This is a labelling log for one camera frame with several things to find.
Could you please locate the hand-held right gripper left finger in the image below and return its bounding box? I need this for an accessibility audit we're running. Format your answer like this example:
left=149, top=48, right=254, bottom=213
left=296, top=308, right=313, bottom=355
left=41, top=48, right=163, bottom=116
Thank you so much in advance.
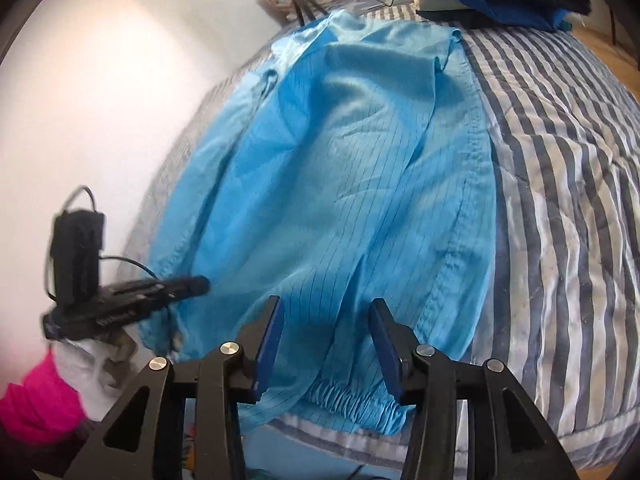
left=65, top=295, right=286, bottom=480

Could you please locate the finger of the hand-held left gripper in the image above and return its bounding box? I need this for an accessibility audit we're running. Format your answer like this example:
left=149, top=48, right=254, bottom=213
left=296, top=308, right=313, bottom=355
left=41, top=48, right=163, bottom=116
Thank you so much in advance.
left=167, top=275, right=210, bottom=302

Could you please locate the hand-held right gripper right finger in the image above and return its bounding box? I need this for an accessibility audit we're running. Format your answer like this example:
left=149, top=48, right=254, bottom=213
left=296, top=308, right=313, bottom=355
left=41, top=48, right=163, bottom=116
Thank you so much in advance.
left=368, top=298, right=581, bottom=480

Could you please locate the blue work coat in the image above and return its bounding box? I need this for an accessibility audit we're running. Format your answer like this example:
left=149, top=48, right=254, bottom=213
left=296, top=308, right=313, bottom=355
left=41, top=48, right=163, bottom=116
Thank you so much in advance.
left=137, top=9, right=501, bottom=436

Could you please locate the person's left forearm pink sleeve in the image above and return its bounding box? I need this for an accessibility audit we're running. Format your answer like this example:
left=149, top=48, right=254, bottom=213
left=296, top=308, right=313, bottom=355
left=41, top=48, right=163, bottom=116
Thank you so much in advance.
left=0, top=350, right=88, bottom=446

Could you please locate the person's left hand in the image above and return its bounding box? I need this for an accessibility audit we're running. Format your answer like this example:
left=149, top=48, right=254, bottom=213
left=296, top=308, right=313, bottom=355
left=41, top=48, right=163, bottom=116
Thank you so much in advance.
left=52, top=330, right=141, bottom=421

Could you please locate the blue white striped quilt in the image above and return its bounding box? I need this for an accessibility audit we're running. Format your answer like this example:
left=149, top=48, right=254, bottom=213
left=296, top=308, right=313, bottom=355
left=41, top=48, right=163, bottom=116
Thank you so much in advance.
left=120, top=2, right=640, bottom=471

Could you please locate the black tripod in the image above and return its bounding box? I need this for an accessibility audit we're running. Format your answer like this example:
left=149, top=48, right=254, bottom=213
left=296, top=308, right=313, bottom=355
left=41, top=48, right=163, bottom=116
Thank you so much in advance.
left=290, top=0, right=333, bottom=26

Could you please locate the dark green folded garment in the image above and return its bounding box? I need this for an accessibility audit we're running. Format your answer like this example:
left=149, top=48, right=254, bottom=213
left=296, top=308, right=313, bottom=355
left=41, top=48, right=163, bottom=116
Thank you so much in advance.
left=416, top=0, right=476, bottom=15

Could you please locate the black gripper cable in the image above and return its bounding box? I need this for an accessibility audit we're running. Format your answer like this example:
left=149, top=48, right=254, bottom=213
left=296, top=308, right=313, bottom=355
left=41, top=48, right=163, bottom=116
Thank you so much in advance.
left=45, top=186, right=161, bottom=301

